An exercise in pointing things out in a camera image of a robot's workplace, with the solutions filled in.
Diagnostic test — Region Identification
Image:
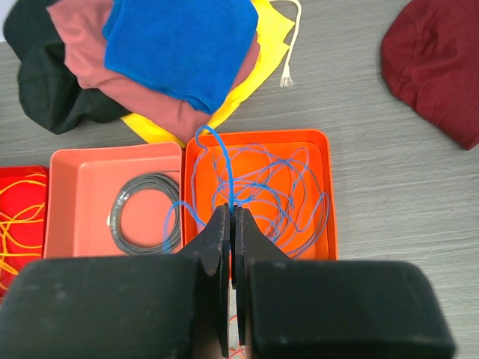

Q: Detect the dark red cloth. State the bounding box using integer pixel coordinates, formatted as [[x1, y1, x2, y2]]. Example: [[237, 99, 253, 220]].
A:
[[380, 1, 478, 150]]

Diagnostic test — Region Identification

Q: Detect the black cloth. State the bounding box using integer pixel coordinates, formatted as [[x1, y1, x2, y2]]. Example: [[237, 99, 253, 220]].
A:
[[3, 0, 130, 135]]

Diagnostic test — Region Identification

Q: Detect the blue cloth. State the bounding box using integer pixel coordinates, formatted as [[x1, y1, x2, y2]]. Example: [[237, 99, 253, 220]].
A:
[[103, 1, 258, 114]]

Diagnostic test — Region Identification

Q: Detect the yellow cloth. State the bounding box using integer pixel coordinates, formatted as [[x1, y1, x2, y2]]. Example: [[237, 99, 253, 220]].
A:
[[121, 1, 296, 147]]

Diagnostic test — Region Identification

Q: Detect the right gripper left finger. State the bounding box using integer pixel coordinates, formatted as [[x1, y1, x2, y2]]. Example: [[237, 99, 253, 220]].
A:
[[1, 205, 229, 358]]

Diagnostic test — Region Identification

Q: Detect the pink cloth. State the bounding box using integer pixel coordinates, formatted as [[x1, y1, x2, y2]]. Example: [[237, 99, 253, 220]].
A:
[[47, 1, 259, 141]]

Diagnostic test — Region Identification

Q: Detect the orange plastic box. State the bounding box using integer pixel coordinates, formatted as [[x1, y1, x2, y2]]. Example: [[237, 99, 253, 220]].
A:
[[182, 129, 338, 260]]

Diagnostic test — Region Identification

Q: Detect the orange wire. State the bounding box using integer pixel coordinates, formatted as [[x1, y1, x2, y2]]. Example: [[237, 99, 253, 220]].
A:
[[228, 313, 248, 359]]

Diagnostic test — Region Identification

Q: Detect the salmon pink drawer box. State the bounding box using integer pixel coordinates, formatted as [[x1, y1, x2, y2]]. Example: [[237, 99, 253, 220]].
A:
[[43, 142, 183, 259]]

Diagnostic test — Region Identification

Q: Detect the white string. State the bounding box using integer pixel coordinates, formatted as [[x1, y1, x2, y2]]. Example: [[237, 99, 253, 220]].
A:
[[269, 0, 302, 89]]

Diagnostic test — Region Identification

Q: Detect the yellow wire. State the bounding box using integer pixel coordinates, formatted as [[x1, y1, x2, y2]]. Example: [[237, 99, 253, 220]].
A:
[[0, 174, 48, 292]]

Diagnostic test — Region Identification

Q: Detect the red plastic box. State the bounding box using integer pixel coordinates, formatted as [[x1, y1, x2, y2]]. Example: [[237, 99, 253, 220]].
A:
[[1, 165, 49, 296]]

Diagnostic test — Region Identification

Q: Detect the grey coiled cable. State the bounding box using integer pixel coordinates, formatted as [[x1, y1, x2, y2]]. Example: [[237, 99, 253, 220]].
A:
[[107, 171, 183, 256]]

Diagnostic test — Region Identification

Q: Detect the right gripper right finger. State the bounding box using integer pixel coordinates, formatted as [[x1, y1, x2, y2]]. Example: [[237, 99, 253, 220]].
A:
[[231, 208, 456, 358]]

